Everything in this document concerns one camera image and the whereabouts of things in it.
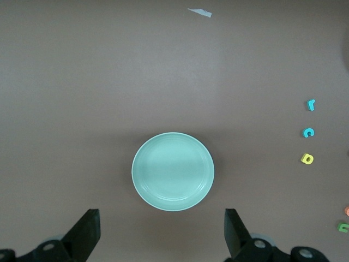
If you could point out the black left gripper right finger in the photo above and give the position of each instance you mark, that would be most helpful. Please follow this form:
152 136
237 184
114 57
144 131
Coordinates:
240 243

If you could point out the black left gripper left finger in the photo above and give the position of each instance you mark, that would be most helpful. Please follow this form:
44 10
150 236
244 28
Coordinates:
79 240

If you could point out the yellow foam letter a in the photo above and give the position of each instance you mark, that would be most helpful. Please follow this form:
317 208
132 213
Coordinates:
304 159

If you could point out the teal foam letter c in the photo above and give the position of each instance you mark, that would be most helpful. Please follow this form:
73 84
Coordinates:
305 133

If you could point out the teal foam letter r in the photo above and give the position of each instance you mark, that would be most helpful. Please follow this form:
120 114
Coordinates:
310 106

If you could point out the green plate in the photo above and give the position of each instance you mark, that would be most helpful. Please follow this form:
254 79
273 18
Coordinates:
173 172

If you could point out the green foam letter u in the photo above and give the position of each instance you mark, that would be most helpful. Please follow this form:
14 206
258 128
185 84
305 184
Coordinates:
340 227

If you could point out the orange foam letter e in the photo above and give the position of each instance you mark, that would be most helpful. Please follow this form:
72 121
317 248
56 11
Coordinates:
347 211

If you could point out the white torn paper scrap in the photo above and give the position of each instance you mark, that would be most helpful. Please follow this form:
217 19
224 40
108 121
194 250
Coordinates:
200 12

